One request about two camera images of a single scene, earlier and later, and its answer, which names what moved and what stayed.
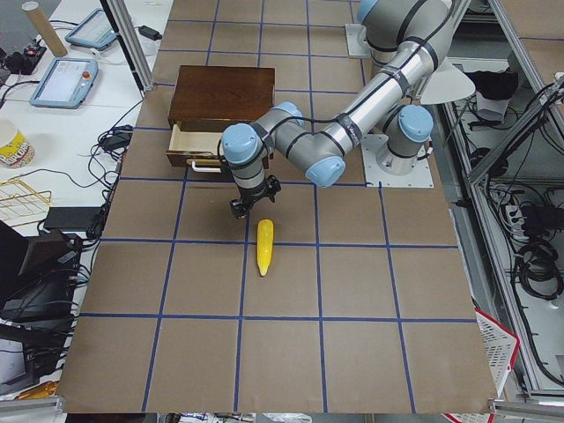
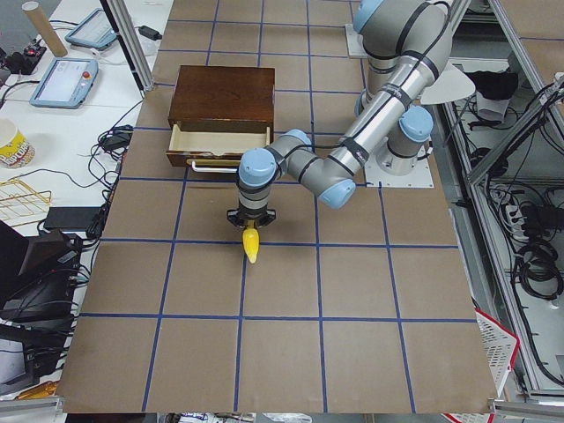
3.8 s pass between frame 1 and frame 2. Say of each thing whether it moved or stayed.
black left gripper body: moved
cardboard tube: stayed
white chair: stayed
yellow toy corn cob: moved
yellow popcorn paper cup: stayed
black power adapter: stayed
